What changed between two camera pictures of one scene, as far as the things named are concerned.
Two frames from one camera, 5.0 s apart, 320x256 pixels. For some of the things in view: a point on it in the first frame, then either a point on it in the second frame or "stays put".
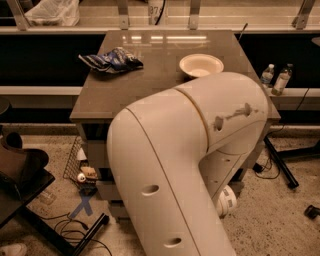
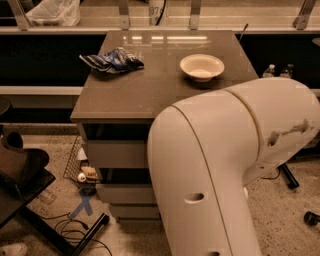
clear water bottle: [268, 76] stays put
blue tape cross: [82, 205] stays put
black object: [312, 212] to [311, 219]
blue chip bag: [113, 60] stays put
